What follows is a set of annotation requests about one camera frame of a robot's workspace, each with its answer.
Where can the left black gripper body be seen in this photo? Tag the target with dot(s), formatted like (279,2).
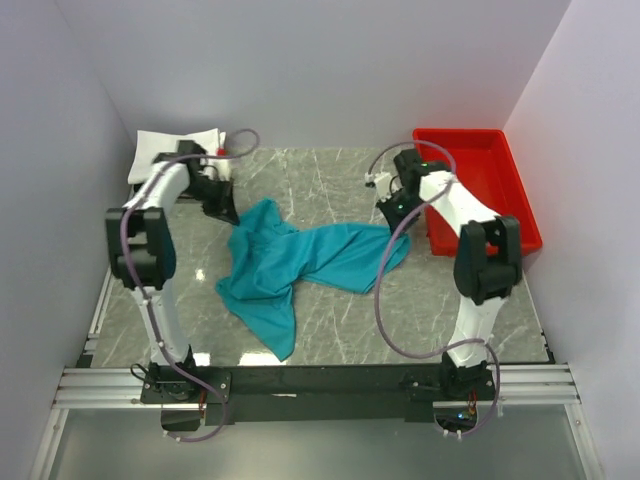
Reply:
(209,191)

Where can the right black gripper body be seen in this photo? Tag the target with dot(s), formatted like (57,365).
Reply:
(408,202)

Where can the teal t shirt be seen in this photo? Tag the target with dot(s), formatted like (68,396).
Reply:
(268,257)

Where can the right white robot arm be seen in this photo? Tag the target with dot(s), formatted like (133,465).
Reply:
(488,262)

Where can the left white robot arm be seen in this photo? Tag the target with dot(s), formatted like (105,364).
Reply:
(141,251)

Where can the white folded t shirt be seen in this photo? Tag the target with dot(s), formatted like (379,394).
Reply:
(149,144)

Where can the red plastic bin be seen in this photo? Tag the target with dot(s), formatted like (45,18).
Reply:
(486,167)

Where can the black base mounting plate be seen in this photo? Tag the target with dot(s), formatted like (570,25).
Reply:
(306,393)

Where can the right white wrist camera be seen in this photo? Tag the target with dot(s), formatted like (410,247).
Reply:
(382,182)

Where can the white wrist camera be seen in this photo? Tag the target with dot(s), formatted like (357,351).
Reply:
(382,182)
(217,169)

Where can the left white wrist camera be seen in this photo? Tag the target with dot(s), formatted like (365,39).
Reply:
(217,169)

